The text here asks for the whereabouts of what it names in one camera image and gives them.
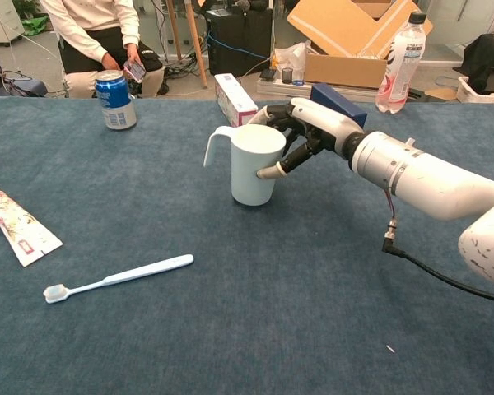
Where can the brown cardboard box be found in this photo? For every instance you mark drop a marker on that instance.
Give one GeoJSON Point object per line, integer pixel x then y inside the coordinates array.
{"type": "Point", "coordinates": [346, 41]}

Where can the black cloth cover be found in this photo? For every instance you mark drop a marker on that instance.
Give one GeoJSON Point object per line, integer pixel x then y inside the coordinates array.
{"type": "Point", "coordinates": [490, 57]}

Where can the white pink box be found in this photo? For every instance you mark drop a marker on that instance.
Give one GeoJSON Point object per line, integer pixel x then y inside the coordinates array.
{"type": "Point", "coordinates": [234, 98]}

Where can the light blue toothbrush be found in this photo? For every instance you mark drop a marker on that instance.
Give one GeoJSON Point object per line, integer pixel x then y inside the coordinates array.
{"type": "Point", "coordinates": [136, 273]}

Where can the person in beige trousers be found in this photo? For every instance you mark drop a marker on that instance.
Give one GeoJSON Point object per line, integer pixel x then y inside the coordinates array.
{"type": "Point", "coordinates": [86, 41]}

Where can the dark blue long box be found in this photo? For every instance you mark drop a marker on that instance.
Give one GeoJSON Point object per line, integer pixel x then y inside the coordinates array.
{"type": "Point", "coordinates": [341, 103]}

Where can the blue soda can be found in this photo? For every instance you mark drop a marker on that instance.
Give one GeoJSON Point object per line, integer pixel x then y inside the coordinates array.
{"type": "Point", "coordinates": [115, 103]}

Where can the aluminium profile rails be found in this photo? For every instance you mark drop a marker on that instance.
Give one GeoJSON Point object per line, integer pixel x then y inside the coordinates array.
{"type": "Point", "coordinates": [296, 90]}

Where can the black computer tower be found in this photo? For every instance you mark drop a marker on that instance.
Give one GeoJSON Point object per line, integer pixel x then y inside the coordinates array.
{"type": "Point", "coordinates": [239, 41]}

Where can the green bag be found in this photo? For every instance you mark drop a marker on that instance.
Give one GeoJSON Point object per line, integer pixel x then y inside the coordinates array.
{"type": "Point", "coordinates": [35, 25]}

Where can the small black device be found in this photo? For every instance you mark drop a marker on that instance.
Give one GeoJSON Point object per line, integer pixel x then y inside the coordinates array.
{"type": "Point", "coordinates": [267, 74]}

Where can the wooden easel legs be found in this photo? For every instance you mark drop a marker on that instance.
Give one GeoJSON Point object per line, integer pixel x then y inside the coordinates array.
{"type": "Point", "coordinates": [195, 41]}

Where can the blue felt table mat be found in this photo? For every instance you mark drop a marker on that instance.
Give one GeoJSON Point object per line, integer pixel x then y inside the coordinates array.
{"type": "Point", "coordinates": [230, 308]}

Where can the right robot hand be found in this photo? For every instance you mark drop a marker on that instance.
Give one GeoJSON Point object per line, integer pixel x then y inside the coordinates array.
{"type": "Point", "coordinates": [325, 121]}

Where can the white storage bin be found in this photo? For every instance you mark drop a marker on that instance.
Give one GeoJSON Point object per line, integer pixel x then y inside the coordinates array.
{"type": "Point", "coordinates": [477, 94]}

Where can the black mesh pen cup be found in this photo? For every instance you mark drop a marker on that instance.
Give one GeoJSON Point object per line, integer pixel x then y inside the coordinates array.
{"type": "Point", "coordinates": [287, 76]}

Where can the pink smartphone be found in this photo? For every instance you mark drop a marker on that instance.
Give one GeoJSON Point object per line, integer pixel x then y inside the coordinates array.
{"type": "Point", "coordinates": [135, 71]}

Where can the white cabinet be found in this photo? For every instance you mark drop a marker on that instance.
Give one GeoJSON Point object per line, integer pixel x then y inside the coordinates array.
{"type": "Point", "coordinates": [0, 20]}

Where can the white printed toothpaste tube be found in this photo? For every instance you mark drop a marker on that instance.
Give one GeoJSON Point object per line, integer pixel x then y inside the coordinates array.
{"type": "Point", "coordinates": [16, 226]}

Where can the pink drink plastic bottle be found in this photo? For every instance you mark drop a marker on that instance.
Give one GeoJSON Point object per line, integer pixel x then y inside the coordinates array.
{"type": "Point", "coordinates": [399, 70]}

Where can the tiny white fleck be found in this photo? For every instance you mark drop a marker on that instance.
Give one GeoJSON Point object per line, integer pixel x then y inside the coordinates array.
{"type": "Point", "coordinates": [390, 349]}

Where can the dark blue padded seat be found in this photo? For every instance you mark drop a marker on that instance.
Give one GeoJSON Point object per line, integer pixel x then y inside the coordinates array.
{"type": "Point", "coordinates": [20, 88]}

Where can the white plastic bag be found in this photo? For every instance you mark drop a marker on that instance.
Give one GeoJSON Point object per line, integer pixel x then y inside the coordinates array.
{"type": "Point", "coordinates": [290, 57]}

